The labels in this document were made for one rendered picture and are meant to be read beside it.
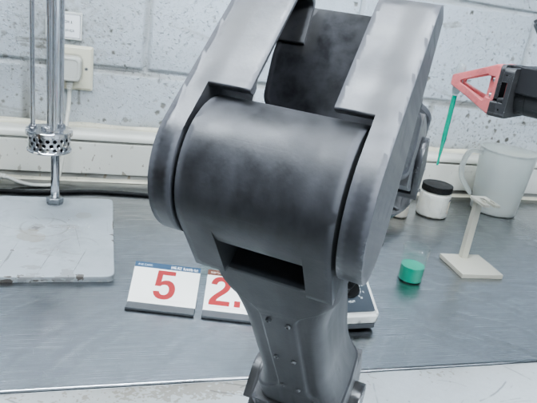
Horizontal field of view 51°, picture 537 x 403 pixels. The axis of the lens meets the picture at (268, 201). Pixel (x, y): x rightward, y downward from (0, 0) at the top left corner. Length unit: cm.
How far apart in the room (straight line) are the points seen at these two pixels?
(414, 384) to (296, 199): 54
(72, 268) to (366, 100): 67
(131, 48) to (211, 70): 95
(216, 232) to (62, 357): 48
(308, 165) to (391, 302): 68
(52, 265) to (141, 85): 49
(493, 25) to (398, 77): 124
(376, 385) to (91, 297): 38
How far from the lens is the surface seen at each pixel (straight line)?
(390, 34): 24
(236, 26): 26
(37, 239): 93
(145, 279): 79
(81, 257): 87
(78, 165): 120
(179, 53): 120
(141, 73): 120
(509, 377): 80
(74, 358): 68
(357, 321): 78
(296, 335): 30
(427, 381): 73
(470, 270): 104
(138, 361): 68
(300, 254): 22
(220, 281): 78
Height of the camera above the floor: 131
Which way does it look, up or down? 20 degrees down
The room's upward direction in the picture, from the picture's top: 8 degrees clockwise
